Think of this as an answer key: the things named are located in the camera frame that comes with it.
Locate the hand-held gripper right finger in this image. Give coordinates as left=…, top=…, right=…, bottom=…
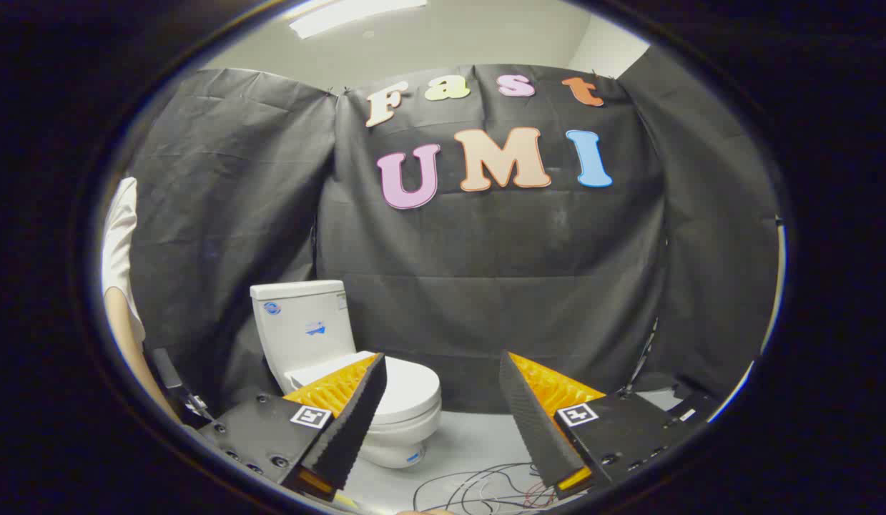
left=498, top=350, right=694, bottom=500

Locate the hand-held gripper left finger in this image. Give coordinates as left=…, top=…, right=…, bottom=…
left=197, top=352, right=388, bottom=502

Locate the white toilet lid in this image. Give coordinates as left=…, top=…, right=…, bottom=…
left=284, top=350, right=442, bottom=424

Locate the white toilet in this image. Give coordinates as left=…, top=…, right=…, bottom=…
left=250, top=280, right=442, bottom=470

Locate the black backdrop cloth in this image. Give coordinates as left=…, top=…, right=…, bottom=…
left=128, top=46, right=779, bottom=416

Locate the black box white label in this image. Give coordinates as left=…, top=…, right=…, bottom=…
left=664, top=390, right=722, bottom=428

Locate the dark equipment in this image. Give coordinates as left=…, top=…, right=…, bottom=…
left=151, top=347, right=216, bottom=430

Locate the person's white shirt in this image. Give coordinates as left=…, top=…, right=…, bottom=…
left=102, top=177, right=147, bottom=344

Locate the red floor cable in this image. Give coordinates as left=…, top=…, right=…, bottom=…
left=521, top=481, right=558, bottom=509

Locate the black floor cable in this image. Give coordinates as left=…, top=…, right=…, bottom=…
left=413, top=463, right=558, bottom=513

